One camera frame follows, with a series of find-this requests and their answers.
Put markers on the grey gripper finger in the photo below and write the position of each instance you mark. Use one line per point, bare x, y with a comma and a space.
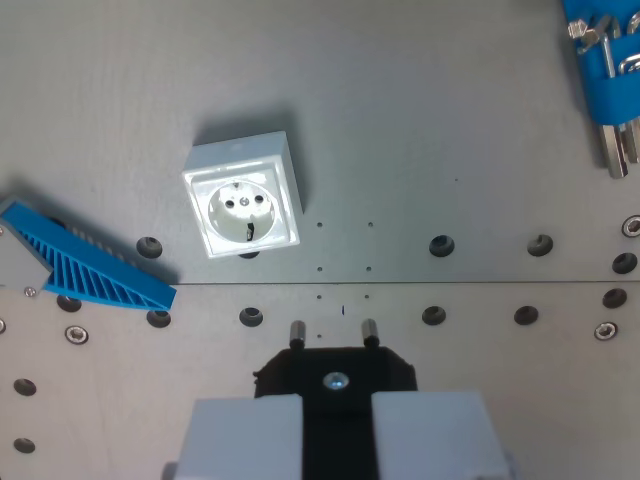
430, 435
245, 435

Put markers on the black two-pin power plug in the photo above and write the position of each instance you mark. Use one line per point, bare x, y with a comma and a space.
338, 365

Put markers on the blue ribbed wedge finger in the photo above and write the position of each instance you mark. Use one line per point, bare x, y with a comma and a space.
95, 270

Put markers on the silver metal bar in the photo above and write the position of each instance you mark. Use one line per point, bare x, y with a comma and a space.
619, 150

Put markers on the blue tool holder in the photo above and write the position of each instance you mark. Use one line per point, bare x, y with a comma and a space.
612, 95

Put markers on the silver bent hex key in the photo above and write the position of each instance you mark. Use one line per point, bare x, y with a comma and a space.
630, 65

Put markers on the silver wing bolt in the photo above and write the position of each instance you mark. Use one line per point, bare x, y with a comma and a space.
590, 34

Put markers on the white wall socket box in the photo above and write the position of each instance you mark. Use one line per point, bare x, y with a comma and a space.
240, 210

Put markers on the grey mounting bracket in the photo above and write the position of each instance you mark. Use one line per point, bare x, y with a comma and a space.
17, 265

